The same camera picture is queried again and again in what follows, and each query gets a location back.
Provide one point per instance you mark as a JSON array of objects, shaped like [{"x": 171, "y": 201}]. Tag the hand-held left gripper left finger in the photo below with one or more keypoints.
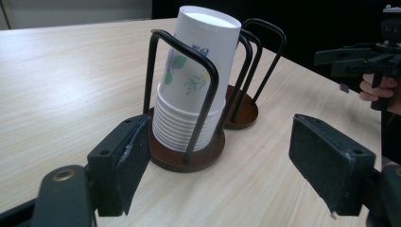
[{"x": 108, "y": 176}]

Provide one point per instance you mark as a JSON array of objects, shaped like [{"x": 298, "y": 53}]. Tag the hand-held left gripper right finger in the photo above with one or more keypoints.
[{"x": 331, "y": 157}]

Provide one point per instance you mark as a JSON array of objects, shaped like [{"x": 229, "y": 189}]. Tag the stack of white paper cups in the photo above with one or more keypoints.
[{"x": 195, "y": 78}]

